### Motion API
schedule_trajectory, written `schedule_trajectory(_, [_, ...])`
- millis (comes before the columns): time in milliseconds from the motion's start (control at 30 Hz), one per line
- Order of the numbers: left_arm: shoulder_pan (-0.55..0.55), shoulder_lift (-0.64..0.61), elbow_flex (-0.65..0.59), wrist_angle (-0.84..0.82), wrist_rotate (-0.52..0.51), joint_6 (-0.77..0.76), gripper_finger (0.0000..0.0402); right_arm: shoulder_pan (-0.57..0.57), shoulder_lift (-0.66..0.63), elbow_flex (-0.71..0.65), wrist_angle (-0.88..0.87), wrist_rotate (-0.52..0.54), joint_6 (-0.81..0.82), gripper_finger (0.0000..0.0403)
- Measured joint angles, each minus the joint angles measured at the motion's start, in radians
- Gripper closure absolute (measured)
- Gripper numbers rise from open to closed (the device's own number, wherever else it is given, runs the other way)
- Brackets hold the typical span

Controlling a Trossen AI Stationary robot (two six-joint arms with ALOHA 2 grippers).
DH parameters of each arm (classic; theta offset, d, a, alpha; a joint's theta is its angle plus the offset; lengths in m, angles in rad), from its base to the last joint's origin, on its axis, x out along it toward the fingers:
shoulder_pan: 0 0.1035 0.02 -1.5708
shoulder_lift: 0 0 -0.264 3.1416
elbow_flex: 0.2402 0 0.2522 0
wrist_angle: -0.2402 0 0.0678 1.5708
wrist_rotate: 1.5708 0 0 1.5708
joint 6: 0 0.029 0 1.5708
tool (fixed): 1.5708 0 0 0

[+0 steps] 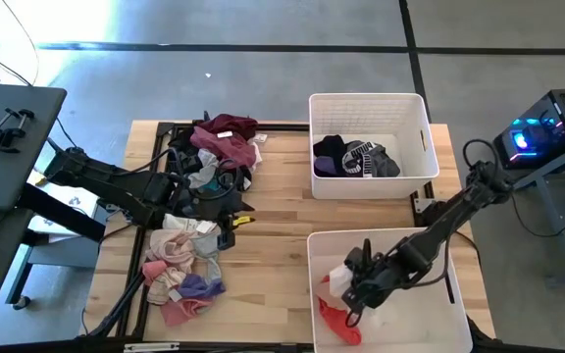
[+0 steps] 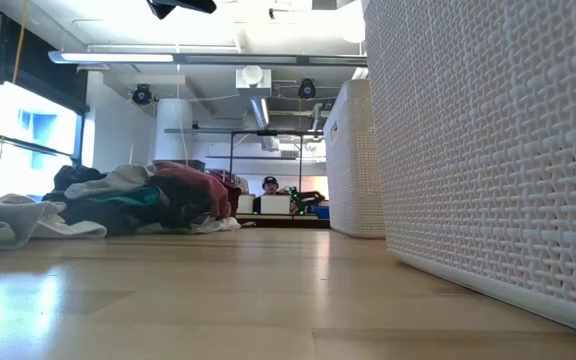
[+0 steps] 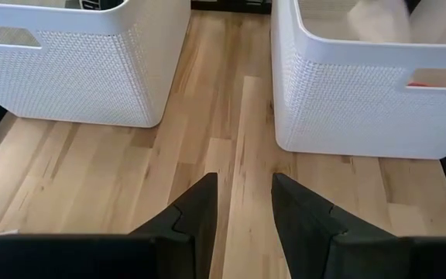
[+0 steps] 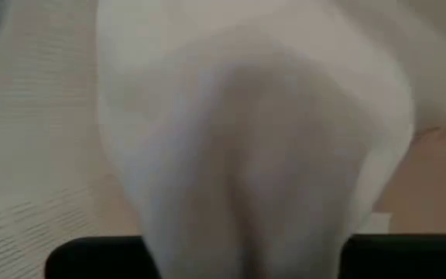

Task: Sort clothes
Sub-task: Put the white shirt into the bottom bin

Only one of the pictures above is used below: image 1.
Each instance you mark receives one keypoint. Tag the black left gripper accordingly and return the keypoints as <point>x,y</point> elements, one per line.
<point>199,206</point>

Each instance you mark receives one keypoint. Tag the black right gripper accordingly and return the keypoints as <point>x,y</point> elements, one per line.
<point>380,279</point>

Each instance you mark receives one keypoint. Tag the small white cloth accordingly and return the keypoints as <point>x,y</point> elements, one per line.
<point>340,280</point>

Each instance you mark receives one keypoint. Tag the light grey cloth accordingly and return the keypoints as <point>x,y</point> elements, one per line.
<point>210,247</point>

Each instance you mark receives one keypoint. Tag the coral red garment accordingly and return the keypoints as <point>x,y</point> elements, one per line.
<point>341,326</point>

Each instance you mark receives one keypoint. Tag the white cloth with label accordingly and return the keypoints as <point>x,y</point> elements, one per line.
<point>260,138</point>

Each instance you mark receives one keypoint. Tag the pale pink garment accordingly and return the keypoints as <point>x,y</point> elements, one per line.
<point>169,247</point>

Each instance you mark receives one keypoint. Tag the purple garment with tag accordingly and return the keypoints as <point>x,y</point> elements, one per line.
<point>201,288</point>

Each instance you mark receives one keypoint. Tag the large black garment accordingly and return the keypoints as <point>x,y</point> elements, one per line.
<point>184,147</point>

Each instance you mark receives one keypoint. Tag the purple fleece cloth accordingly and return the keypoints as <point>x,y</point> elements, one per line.
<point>324,167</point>

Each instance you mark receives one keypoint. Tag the striped beige garment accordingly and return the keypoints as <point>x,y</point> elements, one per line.
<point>165,289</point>

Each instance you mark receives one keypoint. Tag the dark clothes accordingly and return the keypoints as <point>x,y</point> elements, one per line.
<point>361,159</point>

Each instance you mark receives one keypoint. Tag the white plastic laundry basket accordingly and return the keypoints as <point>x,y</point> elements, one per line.
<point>425,323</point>
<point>361,113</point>

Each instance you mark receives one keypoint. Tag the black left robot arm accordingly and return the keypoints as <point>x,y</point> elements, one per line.
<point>116,184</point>

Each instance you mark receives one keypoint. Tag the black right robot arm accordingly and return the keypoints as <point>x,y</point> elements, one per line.
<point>454,216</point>

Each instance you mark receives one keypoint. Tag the pile of mixed clothes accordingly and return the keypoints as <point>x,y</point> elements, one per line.
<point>287,126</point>

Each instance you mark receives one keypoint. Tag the grey garment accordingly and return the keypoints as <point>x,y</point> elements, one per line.
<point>206,169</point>

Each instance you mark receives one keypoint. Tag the dark maroon garment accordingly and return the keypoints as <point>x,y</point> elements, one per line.
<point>231,123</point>

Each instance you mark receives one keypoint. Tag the silver mounting plate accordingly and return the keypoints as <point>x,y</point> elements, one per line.
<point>422,205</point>

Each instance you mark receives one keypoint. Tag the white cardboard box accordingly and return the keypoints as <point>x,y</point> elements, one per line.
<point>71,201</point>

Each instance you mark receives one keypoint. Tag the grey metal stand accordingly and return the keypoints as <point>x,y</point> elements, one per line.
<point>557,164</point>

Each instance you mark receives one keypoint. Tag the caster wheel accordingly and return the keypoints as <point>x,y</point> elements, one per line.
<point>21,303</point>

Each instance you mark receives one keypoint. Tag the black clamp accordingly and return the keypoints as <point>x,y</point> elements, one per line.
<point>5,135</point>

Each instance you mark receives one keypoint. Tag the silver camera bracket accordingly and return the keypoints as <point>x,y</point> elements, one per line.
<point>150,347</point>

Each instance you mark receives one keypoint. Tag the black desk leg frame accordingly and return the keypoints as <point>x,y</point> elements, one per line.
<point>57,211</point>

